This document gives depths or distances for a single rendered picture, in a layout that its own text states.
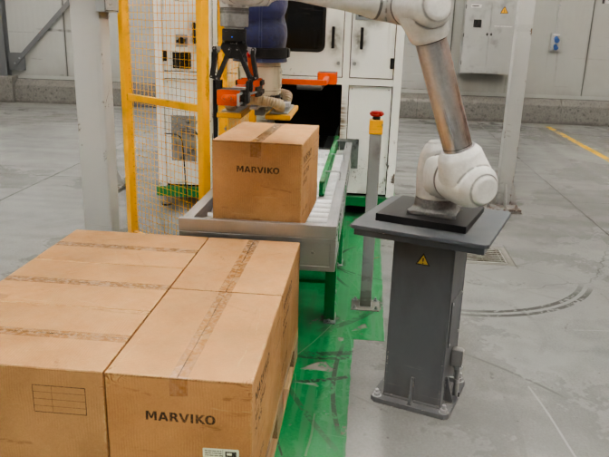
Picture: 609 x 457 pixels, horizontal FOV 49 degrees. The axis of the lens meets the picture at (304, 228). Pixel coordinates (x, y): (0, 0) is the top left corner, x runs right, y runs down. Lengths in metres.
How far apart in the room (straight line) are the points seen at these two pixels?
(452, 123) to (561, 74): 9.82
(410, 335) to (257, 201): 0.90
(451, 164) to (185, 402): 1.14
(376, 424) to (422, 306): 0.48
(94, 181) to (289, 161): 1.35
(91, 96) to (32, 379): 2.11
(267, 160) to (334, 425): 1.14
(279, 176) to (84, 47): 1.38
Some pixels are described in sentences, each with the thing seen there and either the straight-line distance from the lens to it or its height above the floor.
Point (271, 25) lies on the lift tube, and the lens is 2.67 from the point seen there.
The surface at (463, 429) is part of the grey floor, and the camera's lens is 2.68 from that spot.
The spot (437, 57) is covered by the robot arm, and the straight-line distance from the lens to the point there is 2.19.
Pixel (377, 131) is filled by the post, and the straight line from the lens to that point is 3.35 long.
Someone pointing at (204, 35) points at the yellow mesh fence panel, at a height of 1.37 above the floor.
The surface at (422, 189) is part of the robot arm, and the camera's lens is 2.50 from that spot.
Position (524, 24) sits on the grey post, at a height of 1.50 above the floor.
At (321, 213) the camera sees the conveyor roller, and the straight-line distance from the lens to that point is 3.29.
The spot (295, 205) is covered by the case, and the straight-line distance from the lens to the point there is 2.93.
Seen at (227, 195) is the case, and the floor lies 0.70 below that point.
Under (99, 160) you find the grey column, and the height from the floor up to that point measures 0.70.
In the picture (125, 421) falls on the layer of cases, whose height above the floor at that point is 0.40.
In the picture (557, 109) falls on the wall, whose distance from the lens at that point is 11.93.
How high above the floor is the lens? 1.43
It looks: 17 degrees down
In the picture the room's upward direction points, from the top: 2 degrees clockwise
